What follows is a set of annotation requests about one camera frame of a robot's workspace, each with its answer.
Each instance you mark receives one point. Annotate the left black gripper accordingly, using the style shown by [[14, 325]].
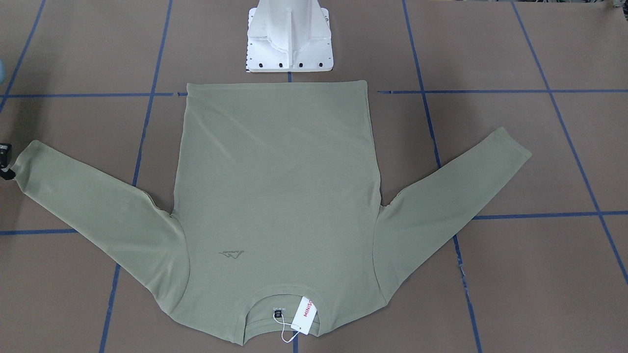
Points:
[[4, 148]]

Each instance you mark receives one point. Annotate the olive green long-sleeve shirt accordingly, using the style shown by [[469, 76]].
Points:
[[277, 197]]

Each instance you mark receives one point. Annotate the white red hang tag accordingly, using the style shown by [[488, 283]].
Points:
[[304, 317]]

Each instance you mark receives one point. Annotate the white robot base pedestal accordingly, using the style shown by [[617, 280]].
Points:
[[289, 36]]

